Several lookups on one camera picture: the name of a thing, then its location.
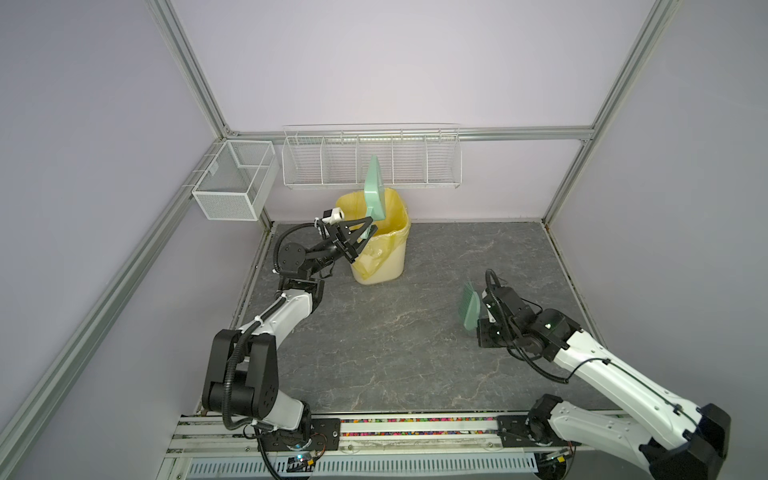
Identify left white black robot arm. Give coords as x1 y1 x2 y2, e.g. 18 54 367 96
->
201 208 378 442

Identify green hand brush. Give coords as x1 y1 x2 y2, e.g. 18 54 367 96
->
459 282 482 331

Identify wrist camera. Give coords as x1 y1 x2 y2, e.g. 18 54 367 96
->
480 291 492 320
321 207 345 225

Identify yellow lined trash bin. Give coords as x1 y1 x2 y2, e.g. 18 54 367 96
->
351 188 411 285

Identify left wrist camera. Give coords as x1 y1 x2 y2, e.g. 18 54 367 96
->
321 207 345 225

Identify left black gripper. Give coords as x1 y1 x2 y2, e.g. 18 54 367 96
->
308 220 377 278

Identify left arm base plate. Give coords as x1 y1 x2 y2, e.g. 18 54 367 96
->
259 417 341 452

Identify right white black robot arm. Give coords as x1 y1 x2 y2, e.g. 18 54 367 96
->
459 269 731 479

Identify long white wire shelf basket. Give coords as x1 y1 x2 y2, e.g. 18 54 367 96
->
282 123 463 189

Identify aluminium front rail frame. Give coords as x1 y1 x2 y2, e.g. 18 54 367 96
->
157 409 691 480

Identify green plastic dustpan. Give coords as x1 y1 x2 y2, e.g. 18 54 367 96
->
363 155 386 221

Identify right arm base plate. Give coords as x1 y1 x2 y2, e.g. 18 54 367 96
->
496 415 566 448

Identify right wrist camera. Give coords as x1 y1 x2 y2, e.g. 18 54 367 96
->
480 291 492 320

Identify small white mesh basket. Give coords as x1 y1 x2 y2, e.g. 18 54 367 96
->
192 140 279 221

